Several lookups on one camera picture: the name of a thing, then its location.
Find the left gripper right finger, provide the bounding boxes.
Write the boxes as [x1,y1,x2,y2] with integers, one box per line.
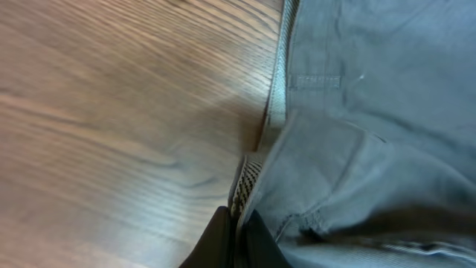
[238,211,292,268]

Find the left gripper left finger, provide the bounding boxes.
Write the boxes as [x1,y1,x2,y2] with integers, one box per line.
[179,206,234,268]

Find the grey cotton shorts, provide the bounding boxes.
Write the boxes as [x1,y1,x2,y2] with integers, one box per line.
[229,0,475,267]

